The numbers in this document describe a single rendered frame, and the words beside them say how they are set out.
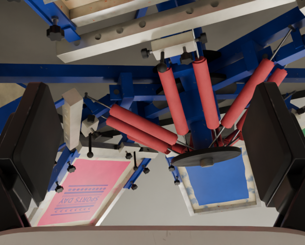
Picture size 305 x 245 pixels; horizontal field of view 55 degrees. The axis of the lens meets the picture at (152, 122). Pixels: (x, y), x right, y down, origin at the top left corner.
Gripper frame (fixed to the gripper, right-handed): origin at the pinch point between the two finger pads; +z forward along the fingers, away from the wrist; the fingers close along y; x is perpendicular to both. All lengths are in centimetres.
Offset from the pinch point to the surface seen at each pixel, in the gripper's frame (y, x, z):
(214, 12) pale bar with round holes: 17, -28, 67
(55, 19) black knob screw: -25, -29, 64
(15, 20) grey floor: -103, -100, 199
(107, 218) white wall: -72, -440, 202
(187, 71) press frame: 13, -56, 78
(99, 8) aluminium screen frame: -14, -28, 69
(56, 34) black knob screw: -25, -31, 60
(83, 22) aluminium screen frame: -19, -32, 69
